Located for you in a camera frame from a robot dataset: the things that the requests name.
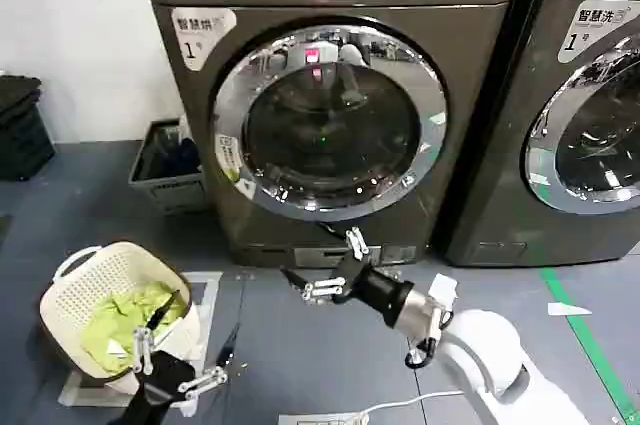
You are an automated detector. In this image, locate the white power cable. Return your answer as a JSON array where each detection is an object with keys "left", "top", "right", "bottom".
[{"left": 357, "top": 388, "right": 484, "bottom": 420}]

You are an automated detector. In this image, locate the green floor tape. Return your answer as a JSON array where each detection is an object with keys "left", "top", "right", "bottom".
[{"left": 541, "top": 266, "right": 640, "bottom": 425}]

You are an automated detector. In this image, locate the dark blue clothing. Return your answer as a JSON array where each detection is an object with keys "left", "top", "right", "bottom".
[{"left": 175, "top": 136, "right": 202, "bottom": 177}]

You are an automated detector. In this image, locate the white paper scrap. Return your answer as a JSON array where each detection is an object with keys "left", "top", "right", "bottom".
[{"left": 546, "top": 301, "right": 594, "bottom": 318}]

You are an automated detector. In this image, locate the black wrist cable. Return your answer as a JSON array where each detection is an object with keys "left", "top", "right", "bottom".
[{"left": 403, "top": 312, "right": 454, "bottom": 369}]

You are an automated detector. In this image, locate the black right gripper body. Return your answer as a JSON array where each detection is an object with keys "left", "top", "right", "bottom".
[{"left": 329, "top": 257, "right": 415, "bottom": 329}]

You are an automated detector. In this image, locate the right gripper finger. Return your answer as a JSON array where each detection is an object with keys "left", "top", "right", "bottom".
[
  {"left": 315, "top": 222, "right": 370, "bottom": 262},
  {"left": 280, "top": 268, "right": 345, "bottom": 304}
]

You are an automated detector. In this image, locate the round glass dryer door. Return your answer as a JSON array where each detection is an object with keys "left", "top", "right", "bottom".
[{"left": 209, "top": 17, "right": 449, "bottom": 222}]

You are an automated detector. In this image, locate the grey dryer with drawer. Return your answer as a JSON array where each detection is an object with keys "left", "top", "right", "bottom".
[{"left": 443, "top": 0, "right": 640, "bottom": 267}]

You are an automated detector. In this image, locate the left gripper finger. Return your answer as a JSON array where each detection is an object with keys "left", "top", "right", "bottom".
[
  {"left": 133, "top": 288, "right": 180, "bottom": 377},
  {"left": 177, "top": 323, "right": 240, "bottom": 401}
]

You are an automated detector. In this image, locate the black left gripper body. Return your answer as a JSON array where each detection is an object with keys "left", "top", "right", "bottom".
[{"left": 119, "top": 350, "right": 195, "bottom": 425}]

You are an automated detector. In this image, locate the grey plastic crate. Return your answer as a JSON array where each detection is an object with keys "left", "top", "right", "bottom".
[{"left": 127, "top": 117, "right": 209, "bottom": 217}]

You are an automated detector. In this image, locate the cream perforated laundry basket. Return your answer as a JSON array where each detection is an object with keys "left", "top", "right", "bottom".
[{"left": 38, "top": 240, "right": 206, "bottom": 382}]

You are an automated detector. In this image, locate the stack of black trays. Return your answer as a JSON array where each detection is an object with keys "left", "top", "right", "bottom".
[{"left": 0, "top": 73, "right": 57, "bottom": 182}]

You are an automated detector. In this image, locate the white power strip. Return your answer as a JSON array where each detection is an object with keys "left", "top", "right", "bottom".
[{"left": 277, "top": 411, "right": 372, "bottom": 425}]

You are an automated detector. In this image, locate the light green cloth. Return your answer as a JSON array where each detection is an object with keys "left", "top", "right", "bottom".
[{"left": 79, "top": 280, "right": 189, "bottom": 375}]

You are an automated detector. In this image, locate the round chrome-rimmed glass door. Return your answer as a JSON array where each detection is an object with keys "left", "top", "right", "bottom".
[{"left": 519, "top": 19, "right": 640, "bottom": 216}]

